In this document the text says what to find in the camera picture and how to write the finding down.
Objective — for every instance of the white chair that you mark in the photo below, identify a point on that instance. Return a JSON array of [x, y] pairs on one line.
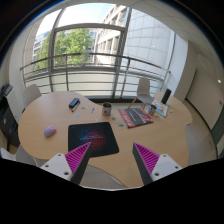
[[143, 93], [20, 156], [30, 94]]

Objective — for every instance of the dark blue case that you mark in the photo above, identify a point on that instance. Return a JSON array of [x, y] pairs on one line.
[[74, 102]]

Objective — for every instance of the pink computer mouse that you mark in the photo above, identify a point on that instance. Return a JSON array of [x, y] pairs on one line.
[[49, 131]]

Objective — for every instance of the black patterned mouse pad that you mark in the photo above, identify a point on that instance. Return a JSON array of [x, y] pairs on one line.
[[100, 135]]

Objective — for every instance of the metal tin cup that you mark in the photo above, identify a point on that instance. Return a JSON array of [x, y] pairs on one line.
[[152, 109]]

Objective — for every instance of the patterned mug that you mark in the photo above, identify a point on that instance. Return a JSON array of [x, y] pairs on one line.
[[106, 109]]

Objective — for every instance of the white chair left back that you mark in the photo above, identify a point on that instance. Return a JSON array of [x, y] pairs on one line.
[[30, 94]]

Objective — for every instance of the white chair near left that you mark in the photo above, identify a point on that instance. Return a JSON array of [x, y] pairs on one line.
[[20, 156]]

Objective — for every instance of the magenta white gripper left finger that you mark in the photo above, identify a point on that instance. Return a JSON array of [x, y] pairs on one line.
[[70, 166]]

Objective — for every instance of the metal balcony railing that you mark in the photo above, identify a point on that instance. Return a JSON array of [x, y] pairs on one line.
[[93, 74]]

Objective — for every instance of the colourful booklet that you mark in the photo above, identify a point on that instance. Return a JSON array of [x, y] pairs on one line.
[[160, 107]]

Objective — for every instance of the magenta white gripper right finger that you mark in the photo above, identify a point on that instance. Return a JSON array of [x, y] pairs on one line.
[[153, 166]]

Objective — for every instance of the black cylindrical speaker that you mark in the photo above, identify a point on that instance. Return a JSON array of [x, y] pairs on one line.
[[166, 96]]

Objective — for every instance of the dark cabinet with device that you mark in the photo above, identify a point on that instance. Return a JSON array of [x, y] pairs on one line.
[[8, 124]]

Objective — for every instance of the red black book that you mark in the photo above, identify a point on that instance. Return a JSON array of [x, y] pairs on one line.
[[134, 117]]

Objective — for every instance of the white chair right back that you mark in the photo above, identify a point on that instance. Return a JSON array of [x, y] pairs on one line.
[[143, 93]]

